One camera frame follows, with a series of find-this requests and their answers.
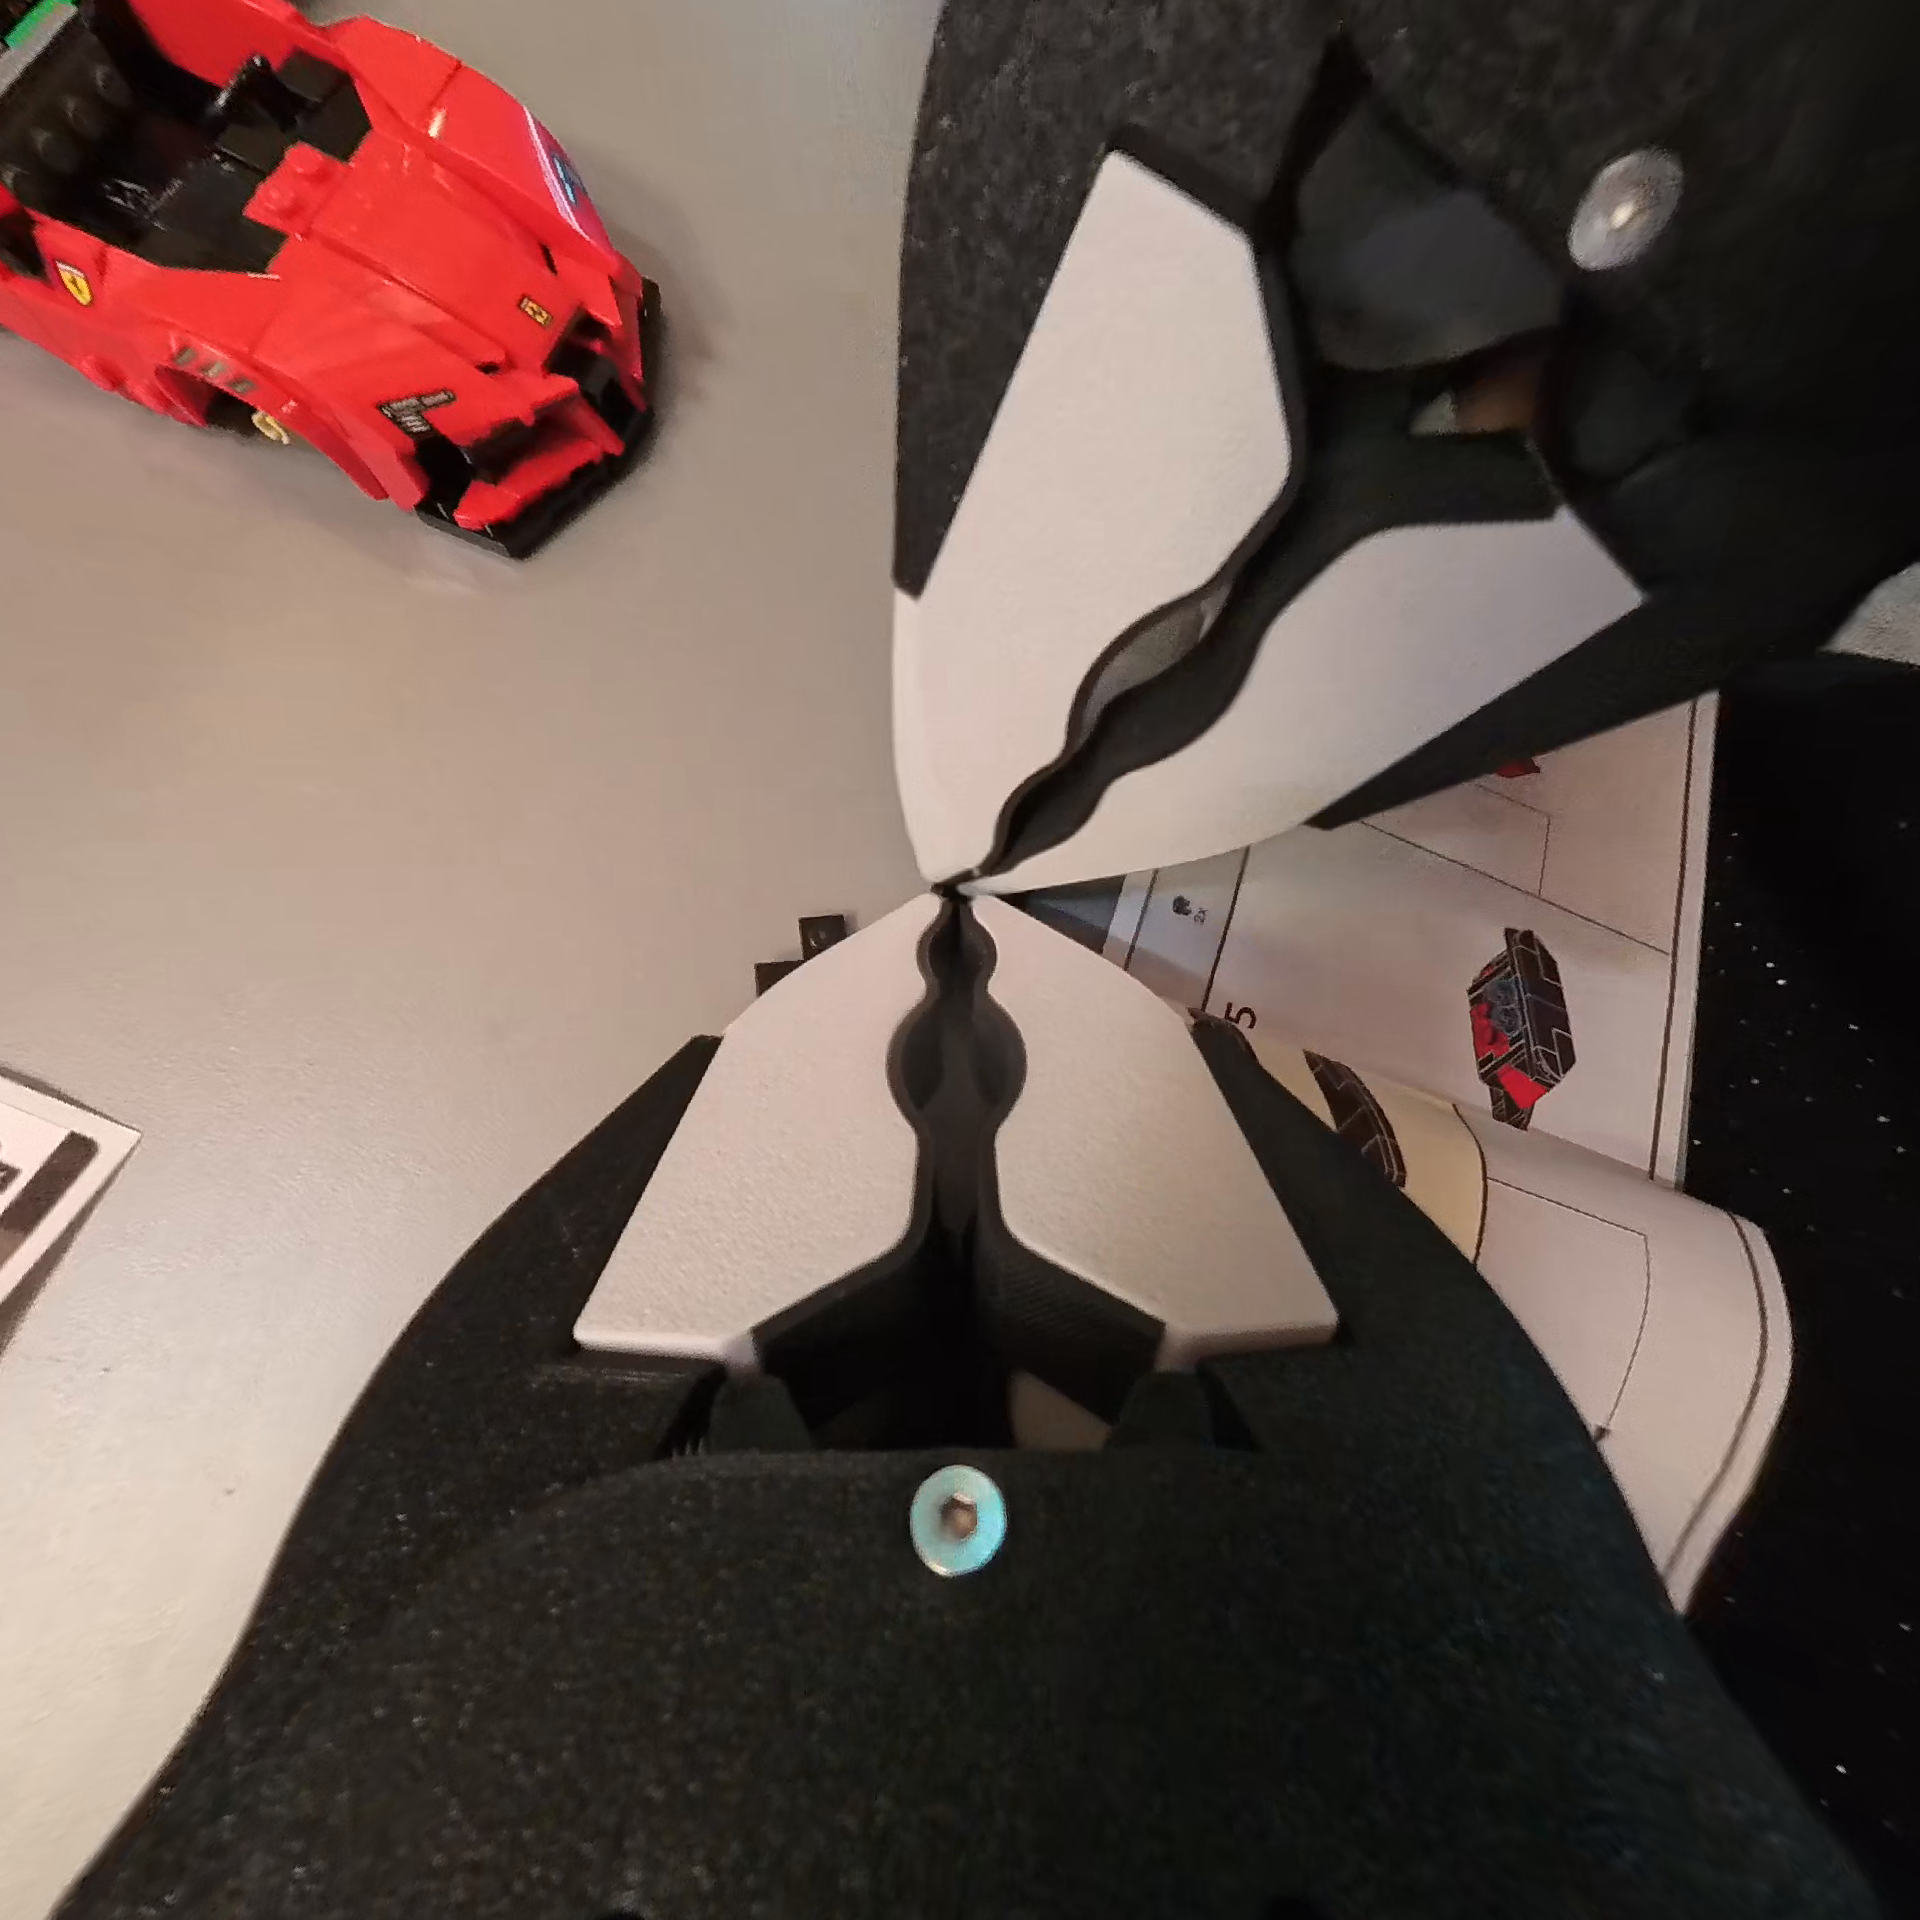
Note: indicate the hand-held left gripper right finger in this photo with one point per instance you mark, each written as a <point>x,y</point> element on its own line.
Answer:
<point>1156,1186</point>

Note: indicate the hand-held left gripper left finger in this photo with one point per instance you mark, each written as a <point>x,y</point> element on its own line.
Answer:
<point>781,1172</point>

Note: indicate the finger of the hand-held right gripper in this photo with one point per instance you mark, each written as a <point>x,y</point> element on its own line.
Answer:
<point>1096,451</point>
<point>1426,645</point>

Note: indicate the black lego slope brick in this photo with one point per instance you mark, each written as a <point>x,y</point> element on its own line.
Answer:
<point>822,935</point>

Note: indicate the lego instruction booklet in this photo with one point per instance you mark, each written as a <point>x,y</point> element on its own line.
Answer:
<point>1589,974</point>

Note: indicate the red lego car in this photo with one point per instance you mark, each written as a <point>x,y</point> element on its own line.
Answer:
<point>451,225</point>

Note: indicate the white sticker sheet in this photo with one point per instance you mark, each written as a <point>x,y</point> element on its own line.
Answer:
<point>45,1186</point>

